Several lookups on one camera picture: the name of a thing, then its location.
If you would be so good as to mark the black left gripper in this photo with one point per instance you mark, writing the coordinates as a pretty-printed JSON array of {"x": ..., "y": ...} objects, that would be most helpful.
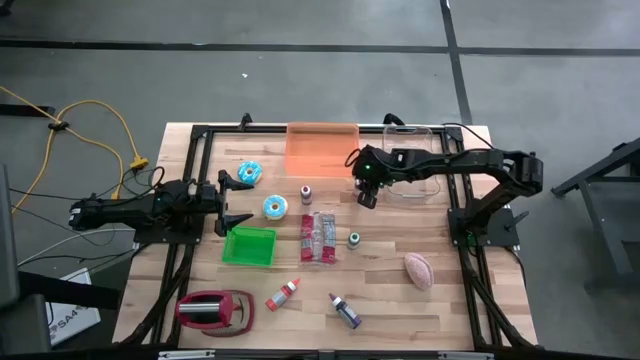
[{"x": 207, "y": 200}]

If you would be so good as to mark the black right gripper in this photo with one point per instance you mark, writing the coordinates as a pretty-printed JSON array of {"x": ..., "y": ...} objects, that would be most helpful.
[{"x": 372, "y": 167}]

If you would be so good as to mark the blue frosted donut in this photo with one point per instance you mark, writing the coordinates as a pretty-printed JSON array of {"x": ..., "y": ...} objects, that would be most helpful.
[
  {"x": 242, "y": 170},
  {"x": 268, "y": 210}
]

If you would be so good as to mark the green-capped dropper bottle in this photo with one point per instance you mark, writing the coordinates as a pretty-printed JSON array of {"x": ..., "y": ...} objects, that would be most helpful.
[{"x": 354, "y": 242}]

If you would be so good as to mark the orange dropper bottle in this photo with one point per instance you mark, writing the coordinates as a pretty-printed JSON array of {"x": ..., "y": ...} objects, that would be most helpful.
[{"x": 279, "y": 299}]

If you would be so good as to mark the purple dropper bottle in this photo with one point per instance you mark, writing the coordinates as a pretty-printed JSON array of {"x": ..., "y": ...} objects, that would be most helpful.
[{"x": 347, "y": 314}]

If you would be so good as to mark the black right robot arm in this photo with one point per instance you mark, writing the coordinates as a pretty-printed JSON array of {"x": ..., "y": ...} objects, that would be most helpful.
[{"x": 450, "y": 162}]

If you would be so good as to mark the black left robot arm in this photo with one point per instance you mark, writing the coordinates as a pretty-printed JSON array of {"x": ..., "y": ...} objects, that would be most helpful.
[{"x": 125, "y": 210}]

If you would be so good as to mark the green plastic basket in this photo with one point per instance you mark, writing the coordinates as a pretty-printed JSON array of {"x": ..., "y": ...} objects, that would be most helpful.
[{"x": 250, "y": 247}]

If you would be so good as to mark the orange translucent plastic bin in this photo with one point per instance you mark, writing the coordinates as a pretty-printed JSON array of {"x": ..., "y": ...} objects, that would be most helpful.
[{"x": 322, "y": 150}]

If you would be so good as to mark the clear plastic bin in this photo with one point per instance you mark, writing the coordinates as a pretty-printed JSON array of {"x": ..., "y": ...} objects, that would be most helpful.
[{"x": 422, "y": 186}]

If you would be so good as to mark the black flat beam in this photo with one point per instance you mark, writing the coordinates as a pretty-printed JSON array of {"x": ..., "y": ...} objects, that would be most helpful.
[{"x": 75, "y": 292}]

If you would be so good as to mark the white labelled box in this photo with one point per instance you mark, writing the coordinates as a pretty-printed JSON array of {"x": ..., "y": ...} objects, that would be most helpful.
[{"x": 75, "y": 320}]

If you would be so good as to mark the dark metal stand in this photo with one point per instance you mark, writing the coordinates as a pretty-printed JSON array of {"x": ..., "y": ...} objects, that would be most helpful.
[{"x": 590, "y": 174}]

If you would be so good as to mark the black flat floor strip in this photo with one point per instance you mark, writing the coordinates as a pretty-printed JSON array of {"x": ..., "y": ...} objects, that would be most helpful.
[{"x": 25, "y": 110}]

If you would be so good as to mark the black frame clamp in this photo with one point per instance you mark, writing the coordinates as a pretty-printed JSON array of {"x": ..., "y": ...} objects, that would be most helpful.
[
  {"x": 245, "y": 121},
  {"x": 392, "y": 119}
]

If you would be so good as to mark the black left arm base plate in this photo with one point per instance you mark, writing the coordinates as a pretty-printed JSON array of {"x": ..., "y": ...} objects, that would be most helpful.
[{"x": 170, "y": 237}]

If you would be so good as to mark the black aluminium table frame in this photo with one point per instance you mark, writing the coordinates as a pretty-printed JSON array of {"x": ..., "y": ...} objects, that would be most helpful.
[{"x": 250, "y": 129}]

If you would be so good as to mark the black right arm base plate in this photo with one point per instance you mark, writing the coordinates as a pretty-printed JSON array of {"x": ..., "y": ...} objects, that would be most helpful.
[{"x": 500, "y": 230}]

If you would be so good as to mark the silver metal bracket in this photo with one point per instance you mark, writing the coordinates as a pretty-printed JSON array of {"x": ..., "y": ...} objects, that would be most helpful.
[
  {"x": 185, "y": 355},
  {"x": 465, "y": 356}
]

